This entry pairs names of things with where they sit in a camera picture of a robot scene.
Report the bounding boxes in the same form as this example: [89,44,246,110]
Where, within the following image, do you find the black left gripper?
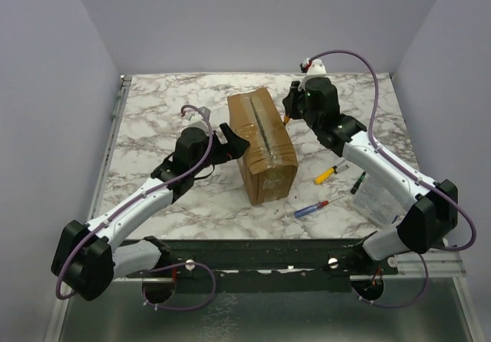
[191,123,249,176]

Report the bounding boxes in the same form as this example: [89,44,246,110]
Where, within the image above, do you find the brown cardboard express box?
[227,87,298,206]

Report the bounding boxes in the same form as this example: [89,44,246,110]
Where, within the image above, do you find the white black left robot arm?
[51,123,250,301]

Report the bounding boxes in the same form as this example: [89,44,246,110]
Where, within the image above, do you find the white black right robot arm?
[282,77,458,274]

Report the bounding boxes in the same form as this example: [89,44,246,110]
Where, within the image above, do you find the clear plastic screw box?
[351,176,404,228]

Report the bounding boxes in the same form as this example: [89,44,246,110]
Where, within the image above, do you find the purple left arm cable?
[55,104,218,312]

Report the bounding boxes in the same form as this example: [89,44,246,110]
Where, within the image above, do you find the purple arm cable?
[55,104,218,312]
[306,49,476,308]

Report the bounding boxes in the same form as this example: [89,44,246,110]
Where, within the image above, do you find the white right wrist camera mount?
[298,58,327,90]

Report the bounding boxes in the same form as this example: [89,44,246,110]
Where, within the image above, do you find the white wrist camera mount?
[183,107,211,131]
[298,58,327,90]

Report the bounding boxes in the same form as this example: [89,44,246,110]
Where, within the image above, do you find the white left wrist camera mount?
[183,107,211,131]

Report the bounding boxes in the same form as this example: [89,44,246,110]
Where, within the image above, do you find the yellow handled stubby screwdriver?
[314,161,349,185]

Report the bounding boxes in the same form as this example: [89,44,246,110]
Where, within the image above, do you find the blue red handled screwdriver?
[294,195,344,219]

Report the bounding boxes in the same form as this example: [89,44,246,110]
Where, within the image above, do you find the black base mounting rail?
[114,237,404,293]

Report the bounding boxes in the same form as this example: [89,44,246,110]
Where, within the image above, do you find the aluminium side rail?
[87,74,133,221]

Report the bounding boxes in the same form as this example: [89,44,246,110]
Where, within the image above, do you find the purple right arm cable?
[306,49,476,308]

